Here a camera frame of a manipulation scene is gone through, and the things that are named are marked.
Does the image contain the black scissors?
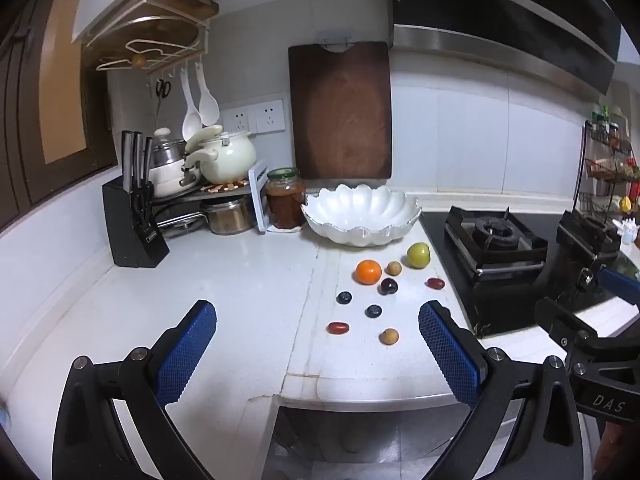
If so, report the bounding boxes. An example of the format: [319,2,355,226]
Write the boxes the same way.
[154,78,172,116]

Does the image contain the green round fruit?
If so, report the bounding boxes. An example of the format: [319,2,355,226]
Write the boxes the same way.
[405,242,432,269]

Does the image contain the clear wall hook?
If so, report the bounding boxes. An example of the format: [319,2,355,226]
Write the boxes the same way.
[318,30,354,53]

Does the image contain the black steel range hood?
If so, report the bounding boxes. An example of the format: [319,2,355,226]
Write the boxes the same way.
[387,0,621,96]

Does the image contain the thin wooden board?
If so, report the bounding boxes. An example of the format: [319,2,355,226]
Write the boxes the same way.
[145,0,220,23]

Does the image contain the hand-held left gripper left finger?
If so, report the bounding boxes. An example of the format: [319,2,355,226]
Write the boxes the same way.
[52,300,218,480]

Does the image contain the black gas stove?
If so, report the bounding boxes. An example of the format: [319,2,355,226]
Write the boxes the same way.
[419,205,640,338]

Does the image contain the black knife block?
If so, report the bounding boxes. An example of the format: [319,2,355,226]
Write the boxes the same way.
[102,180,169,267]

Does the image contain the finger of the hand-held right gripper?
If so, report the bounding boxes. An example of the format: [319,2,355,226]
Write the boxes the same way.
[574,265,640,307]
[534,296,601,361]

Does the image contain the small white item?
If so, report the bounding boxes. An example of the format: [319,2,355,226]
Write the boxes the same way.
[617,217,640,246]

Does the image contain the steel lidded pot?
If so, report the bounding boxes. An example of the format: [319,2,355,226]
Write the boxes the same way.
[149,160,201,199]

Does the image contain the black wire spice rack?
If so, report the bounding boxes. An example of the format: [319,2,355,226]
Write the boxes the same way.
[575,117,640,246]

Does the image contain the white rice spoon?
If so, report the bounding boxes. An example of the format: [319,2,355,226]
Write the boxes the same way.
[180,67,202,142]
[195,62,220,127]

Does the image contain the stainless steel pot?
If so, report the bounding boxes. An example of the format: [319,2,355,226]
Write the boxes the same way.
[202,197,257,236]

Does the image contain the glass jar with green lid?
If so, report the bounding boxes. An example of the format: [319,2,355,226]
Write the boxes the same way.
[265,167,307,231]

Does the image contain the cream ceramic pot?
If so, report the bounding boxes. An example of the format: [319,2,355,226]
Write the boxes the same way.
[185,125,257,185]

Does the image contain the dark brown window frame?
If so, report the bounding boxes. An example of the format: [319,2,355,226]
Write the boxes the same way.
[0,0,118,233]

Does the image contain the white wire wall rack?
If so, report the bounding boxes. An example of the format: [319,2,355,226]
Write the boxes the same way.
[82,0,221,73]

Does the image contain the wooden trivet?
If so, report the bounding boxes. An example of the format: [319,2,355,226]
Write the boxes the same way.
[202,179,249,193]

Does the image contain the dark wooden cutting board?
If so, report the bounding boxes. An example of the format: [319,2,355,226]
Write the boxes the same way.
[288,41,392,181]

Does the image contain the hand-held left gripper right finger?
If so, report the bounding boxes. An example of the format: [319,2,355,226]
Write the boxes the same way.
[418,301,586,480]

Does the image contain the orange mandarin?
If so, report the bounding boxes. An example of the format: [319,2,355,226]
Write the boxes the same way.
[355,259,384,286]

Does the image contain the white scalloped bowl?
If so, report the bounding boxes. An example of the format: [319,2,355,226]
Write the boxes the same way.
[300,184,422,248]

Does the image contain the white kitchen shelf rack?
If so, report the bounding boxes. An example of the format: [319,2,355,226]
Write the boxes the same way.
[152,159,273,235]

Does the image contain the steel pan lid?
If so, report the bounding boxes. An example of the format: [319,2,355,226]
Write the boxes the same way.
[155,211,208,239]

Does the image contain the green capped bottle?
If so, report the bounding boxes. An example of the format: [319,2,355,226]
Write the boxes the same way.
[592,106,621,136]

